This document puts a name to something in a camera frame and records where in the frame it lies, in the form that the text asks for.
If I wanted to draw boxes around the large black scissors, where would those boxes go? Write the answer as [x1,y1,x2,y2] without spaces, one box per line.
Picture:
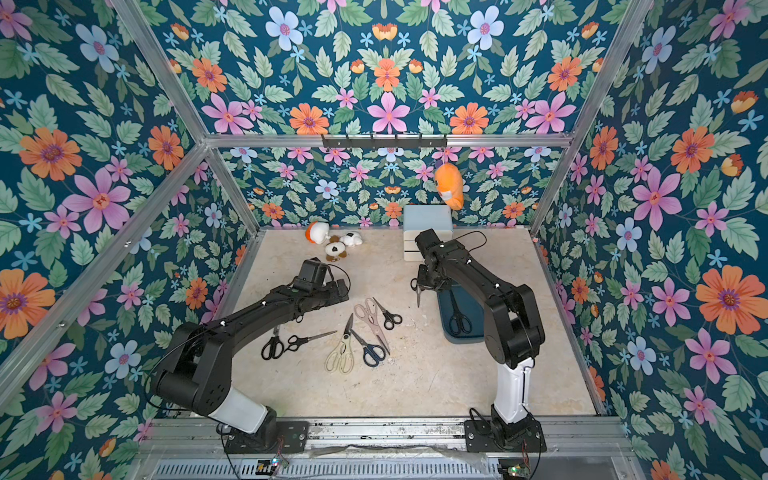
[448,290,472,337]

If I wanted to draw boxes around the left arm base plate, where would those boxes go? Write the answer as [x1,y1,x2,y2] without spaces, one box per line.
[224,420,309,455]

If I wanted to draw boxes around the white mini drawer cabinet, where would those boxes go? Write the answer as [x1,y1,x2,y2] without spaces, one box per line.
[403,204,453,262]

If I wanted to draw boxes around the black scissors pointing right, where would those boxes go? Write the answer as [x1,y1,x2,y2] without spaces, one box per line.
[284,330,336,352]

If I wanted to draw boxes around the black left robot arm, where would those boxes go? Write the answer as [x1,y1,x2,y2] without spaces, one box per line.
[150,279,349,434]

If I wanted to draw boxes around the metal front rail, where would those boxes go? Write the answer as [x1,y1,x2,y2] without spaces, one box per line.
[127,416,647,479]

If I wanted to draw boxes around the teal plastic storage box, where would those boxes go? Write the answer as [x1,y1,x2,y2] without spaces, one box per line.
[437,285,484,344]

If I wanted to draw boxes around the orange plush toy hanging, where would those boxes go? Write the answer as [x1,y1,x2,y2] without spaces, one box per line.
[434,163,464,211]

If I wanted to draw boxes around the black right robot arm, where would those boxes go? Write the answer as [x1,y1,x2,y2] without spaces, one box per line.
[413,229,545,426]

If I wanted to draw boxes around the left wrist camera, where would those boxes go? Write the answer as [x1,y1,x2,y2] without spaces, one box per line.
[292,258,328,293]

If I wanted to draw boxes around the small black scissors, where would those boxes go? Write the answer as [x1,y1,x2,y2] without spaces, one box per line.
[372,297,403,331]

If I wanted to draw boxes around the black hook rail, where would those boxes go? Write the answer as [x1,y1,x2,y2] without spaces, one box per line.
[321,134,448,149]

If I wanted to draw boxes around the pink kitchen scissors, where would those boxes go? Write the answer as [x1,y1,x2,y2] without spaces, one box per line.
[354,297,390,354]

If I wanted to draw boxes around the blue handled scissors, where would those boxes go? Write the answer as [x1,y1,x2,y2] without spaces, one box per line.
[350,329,387,368]

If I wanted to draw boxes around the cream kitchen scissors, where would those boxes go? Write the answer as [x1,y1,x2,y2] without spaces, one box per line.
[324,314,354,374]

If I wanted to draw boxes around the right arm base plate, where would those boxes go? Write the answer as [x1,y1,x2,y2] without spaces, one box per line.
[463,417,547,454]

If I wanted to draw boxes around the white brown plush dog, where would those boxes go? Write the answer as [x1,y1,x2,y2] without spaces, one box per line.
[324,232,363,262]

